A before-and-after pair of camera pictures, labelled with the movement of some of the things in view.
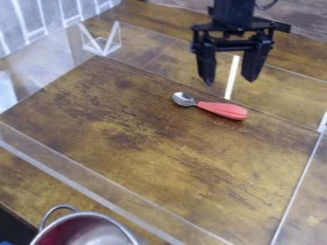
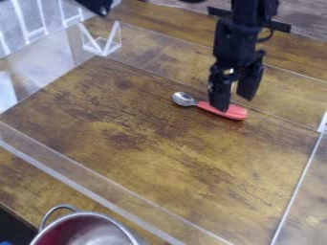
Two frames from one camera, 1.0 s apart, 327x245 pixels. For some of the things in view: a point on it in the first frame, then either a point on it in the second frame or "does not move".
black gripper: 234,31 to 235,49
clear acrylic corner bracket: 98,44 does not move
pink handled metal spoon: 184,99 does not move
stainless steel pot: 82,229 does not move
